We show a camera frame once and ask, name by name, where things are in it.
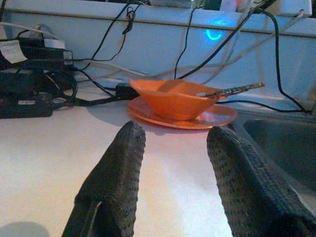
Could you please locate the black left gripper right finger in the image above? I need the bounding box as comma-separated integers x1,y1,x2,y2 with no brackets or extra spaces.
206,126,316,237

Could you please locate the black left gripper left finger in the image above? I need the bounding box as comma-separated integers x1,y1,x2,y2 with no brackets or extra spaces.
61,120,146,237

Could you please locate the orange plastic plate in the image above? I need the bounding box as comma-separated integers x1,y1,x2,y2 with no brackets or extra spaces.
127,96,238,130

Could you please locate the orange plastic bowl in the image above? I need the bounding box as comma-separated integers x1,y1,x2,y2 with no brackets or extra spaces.
128,79,227,121

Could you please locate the stainless steel sink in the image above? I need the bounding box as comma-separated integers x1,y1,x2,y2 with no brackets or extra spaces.
232,108,316,210

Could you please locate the black power adapter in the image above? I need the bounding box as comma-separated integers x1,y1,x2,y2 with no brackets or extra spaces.
115,82,140,100

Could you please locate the patterned wooden chopstick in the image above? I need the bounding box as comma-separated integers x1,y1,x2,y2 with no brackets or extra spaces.
197,82,265,97
196,88,239,98

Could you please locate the black labelled power brick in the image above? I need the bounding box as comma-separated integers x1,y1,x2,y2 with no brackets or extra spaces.
0,93,54,119

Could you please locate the black electronics box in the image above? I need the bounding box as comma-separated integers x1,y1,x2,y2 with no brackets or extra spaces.
0,68,76,96

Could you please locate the black device with white tape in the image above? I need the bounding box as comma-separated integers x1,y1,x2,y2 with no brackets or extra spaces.
0,36,74,70

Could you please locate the thin black counter cable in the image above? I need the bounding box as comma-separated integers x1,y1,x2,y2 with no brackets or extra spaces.
217,99,309,114

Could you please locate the black cable with tie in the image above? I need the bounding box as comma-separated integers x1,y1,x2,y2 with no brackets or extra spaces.
73,2,144,71

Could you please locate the thick dark green cable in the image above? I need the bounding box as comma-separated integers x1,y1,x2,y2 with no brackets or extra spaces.
256,7,312,115

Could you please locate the thin black hanging cable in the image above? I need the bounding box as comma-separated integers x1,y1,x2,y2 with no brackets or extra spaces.
176,9,257,80
174,8,196,80

